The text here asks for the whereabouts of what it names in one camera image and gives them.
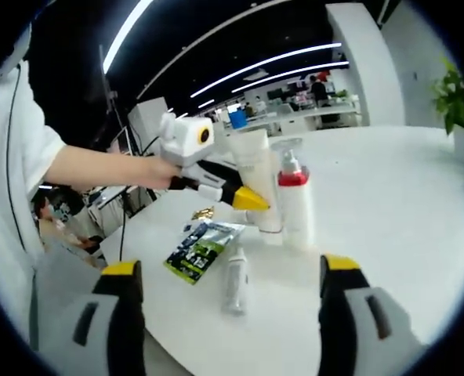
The small white skincare bottle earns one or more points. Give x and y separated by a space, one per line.
236 286

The blue container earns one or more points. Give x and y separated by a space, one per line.
238 119

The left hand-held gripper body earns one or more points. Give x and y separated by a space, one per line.
185 145

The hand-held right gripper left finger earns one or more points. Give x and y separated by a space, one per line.
98 325

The small blue skincare sample sachet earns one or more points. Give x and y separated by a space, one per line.
187 229

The green silver skincare sachet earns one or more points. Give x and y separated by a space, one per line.
200 250

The long white counter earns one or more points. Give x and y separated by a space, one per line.
294 115

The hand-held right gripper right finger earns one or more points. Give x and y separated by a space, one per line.
357 325

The green potted plant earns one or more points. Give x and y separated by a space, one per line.
457 102

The white skincare tube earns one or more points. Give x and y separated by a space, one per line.
255 156

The wide ceiling light strip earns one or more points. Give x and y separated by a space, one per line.
126 33

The gold foil skincare packet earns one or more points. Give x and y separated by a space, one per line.
203 213

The tall white cabinet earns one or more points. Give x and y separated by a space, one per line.
147 121

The person's left hand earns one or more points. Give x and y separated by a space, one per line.
157 175

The white red-collar pump bottle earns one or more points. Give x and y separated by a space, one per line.
294 211

